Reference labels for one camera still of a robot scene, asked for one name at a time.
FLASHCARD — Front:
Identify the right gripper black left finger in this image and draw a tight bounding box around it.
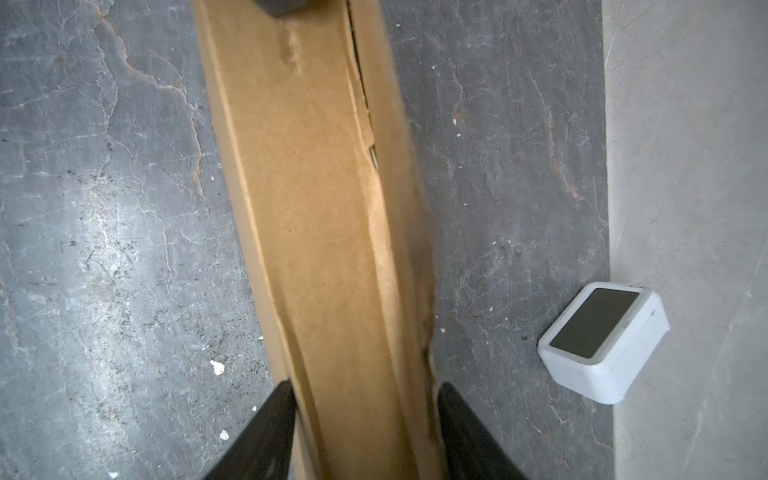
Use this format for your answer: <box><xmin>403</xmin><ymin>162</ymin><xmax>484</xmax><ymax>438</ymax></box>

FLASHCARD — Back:
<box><xmin>204</xmin><ymin>379</ymin><xmax>297</xmax><ymax>480</ymax></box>

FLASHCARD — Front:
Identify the cardboard sheet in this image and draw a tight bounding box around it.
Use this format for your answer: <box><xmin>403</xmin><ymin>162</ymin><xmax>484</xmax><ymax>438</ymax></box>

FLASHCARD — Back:
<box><xmin>194</xmin><ymin>1</ymin><xmax>446</xmax><ymax>479</ymax></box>

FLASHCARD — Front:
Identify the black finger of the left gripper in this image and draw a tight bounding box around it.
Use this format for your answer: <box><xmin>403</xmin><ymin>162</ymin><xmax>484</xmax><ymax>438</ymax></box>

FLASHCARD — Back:
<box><xmin>254</xmin><ymin>0</ymin><xmax>320</xmax><ymax>18</ymax></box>

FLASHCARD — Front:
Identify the white digital clock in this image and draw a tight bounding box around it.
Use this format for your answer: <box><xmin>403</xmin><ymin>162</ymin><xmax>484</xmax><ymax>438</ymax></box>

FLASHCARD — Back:
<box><xmin>537</xmin><ymin>282</ymin><xmax>670</xmax><ymax>405</ymax></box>

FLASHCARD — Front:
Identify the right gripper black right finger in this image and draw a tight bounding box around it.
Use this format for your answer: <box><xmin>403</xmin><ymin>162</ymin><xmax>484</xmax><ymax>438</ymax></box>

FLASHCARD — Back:
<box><xmin>437</xmin><ymin>382</ymin><xmax>525</xmax><ymax>480</ymax></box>

